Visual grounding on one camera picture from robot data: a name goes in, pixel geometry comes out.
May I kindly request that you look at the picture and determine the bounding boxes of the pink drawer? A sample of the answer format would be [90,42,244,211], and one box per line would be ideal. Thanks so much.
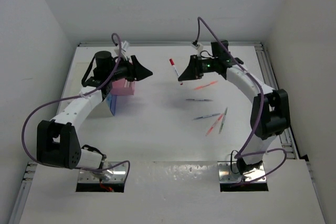
[111,79,135,96]

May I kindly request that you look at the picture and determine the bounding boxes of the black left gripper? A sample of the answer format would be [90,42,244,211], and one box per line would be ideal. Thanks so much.
[107,55,152,82]

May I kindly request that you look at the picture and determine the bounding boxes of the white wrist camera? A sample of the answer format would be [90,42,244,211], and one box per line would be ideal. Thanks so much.
[191,40,204,53]
[114,40,130,57]

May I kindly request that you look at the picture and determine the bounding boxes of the orange gel pen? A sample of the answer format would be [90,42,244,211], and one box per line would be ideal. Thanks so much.
[193,81,218,90]

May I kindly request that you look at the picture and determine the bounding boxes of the pink gel pen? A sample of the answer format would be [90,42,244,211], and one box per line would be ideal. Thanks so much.
[205,113,224,136]

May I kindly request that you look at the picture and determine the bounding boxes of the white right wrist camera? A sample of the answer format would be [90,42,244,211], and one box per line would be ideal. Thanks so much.
[191,40,204,53]

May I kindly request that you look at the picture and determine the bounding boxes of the green gel pen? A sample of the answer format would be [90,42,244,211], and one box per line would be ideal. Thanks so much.
[218,107,228,134]

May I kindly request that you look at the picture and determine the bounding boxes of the red capped marker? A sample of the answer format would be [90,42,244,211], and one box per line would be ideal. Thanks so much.
[169,58,180,79]

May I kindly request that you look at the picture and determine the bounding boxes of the aluminium frame rail back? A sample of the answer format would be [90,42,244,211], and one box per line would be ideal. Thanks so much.
[77,41,262,47]

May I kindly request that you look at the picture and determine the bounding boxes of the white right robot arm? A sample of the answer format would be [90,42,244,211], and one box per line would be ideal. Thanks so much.
[178,40,290,174]

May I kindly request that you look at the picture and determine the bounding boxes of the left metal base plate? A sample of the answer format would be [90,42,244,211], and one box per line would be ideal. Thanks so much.
[78,164,128,184]

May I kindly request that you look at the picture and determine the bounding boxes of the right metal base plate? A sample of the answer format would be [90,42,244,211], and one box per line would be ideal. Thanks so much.
[217,161,267,184]

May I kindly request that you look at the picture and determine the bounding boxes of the white drawer cabinet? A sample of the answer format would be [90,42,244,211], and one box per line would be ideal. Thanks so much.
[73,61,114,119]

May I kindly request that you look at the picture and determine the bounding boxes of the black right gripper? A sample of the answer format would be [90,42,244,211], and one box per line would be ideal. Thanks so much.
[179,55,218,81]

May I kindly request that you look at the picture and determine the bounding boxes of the dark blue gel pen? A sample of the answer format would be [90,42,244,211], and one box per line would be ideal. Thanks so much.
[185,99,213,102]

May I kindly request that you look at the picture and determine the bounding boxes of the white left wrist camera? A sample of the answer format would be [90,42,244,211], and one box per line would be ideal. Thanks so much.
[114,40,130,57]

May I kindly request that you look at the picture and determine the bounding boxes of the blue transparent drawer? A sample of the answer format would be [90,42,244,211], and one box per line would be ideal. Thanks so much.
[105,93,117,115]

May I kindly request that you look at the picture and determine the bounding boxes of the metal base plate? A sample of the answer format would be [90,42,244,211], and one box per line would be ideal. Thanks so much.
[217,161,267,184]
[78,164,128,184]

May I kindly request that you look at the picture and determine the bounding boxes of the aluminium frame rail left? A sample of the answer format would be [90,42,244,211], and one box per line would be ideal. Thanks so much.
[8,161,37,224]

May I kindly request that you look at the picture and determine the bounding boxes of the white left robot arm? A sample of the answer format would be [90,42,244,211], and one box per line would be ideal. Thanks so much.
[36,51,153,170]

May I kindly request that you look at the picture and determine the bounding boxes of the aluminium frame rail right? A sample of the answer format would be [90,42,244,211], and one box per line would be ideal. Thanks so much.
[255,46,299,159]

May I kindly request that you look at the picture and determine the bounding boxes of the aluminium frame rail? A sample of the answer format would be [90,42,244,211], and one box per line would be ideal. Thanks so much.
[8,161,37,224]
[255,46,299,159]
[77,41,262,47]

